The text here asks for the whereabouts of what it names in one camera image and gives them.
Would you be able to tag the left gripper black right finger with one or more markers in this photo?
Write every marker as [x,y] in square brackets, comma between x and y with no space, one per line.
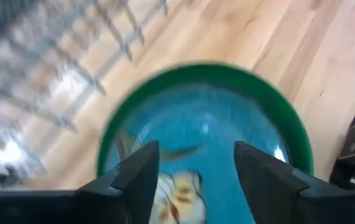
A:
[289,199]

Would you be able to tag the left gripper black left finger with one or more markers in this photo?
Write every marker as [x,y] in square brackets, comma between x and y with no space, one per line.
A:
[102,202]

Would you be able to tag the teal patterned plate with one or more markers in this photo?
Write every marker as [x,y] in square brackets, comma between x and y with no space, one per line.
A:
[202,124]

